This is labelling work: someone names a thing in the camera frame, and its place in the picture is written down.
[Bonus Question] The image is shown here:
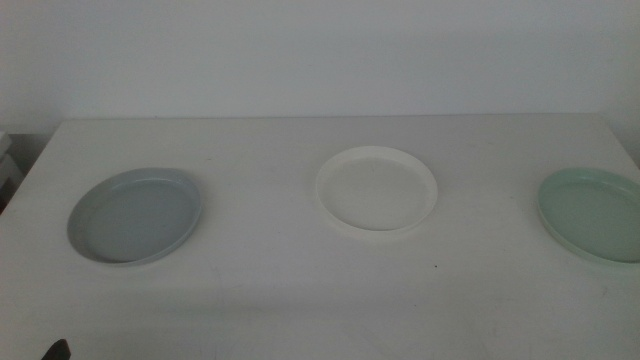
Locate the pale green shallow bowl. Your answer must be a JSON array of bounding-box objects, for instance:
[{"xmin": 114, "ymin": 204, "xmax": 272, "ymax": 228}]
[{"xmin": 537, "ymin": 166, "xmax": 640, "ymax": 265}]

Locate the white shallow bowl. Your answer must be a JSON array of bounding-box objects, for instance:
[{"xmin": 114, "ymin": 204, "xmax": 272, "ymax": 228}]
[{"xmin": 315, "ymin": 145, "xmax": 439, "ymax": 235}]

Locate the grey shallow bowl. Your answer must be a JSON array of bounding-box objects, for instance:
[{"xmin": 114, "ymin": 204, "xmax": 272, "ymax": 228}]
[{"xmin": 66, "ymin": 167, "xmax": 203, "ymax": 266}]

